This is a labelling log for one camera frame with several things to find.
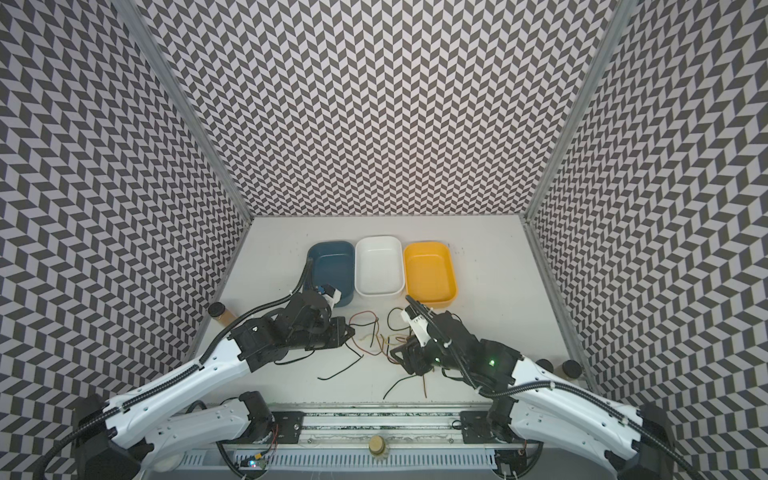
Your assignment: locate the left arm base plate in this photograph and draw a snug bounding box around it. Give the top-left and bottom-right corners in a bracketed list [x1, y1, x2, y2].
[237, 411, 305, 445]

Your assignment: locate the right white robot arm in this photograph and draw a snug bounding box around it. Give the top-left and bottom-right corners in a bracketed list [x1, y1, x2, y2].
[391, 302, 701, 479]

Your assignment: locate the dark teal tray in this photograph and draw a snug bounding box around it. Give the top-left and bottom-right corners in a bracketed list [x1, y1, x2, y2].
[304, 241, 355, 308]

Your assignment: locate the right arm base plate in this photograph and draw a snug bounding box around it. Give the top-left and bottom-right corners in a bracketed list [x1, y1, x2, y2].
[452, 411, 514, 444]

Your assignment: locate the red cable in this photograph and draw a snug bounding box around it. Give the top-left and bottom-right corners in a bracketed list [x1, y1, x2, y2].
[344, 310, 385, 358]

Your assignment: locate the yellow tray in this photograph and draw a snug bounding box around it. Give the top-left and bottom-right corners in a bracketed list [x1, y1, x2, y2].
[404, 241, 458, 308]

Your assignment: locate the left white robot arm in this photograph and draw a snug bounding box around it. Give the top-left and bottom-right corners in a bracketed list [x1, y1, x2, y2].
[33, 260, 355, 479]

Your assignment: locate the cable pile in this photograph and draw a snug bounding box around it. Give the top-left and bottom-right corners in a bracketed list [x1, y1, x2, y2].
[316, 307, 463, 402]

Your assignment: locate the left spice jar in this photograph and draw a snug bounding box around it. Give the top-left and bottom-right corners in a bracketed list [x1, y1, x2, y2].
[207, 302, 236, 327]

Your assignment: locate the brass knob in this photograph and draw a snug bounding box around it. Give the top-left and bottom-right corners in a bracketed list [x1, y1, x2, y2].
[368, 435, 387, 457]

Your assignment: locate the white tray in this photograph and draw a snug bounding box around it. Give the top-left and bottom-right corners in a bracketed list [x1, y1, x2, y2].
[354, 236, 405, 297]

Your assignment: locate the aluminium front rail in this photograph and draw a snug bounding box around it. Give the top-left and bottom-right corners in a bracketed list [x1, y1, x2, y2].
[137, 405, 625, 450]

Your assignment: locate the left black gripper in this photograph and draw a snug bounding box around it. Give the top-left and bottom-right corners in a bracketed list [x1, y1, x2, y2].
[287, 314, 360, 349]

